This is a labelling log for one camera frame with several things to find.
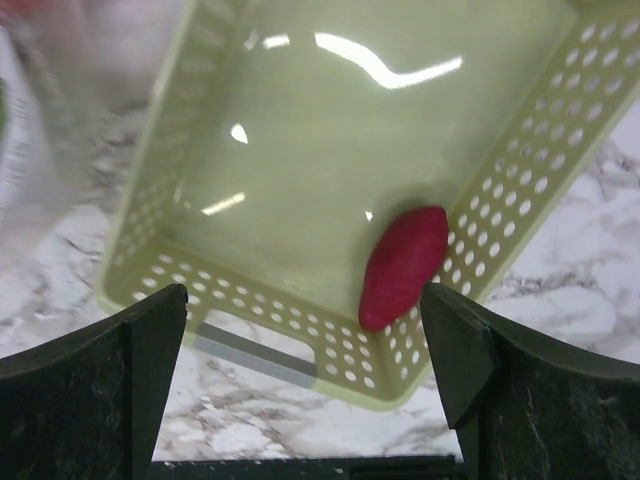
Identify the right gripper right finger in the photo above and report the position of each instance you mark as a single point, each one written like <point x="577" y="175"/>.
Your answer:
<point x="525" y="405"/>

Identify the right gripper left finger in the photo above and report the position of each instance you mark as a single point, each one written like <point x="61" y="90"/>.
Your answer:
<point x="89" y="404"/>

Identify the clear bag orange slider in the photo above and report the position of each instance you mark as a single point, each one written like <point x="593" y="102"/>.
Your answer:
<point x="65" y="66"/>

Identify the dark red toy fruit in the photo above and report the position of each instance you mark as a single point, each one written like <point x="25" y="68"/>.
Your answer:
<point x="407" y="256"/>

